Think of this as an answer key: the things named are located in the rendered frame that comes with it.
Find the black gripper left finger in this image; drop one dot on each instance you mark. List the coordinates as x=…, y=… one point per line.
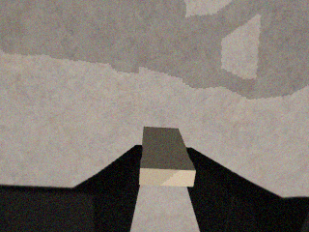
x=103, y=203

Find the beige domino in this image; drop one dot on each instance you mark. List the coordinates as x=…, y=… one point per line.
x=165, y=161

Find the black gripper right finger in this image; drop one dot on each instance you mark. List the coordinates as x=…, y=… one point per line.
x=223, y=201

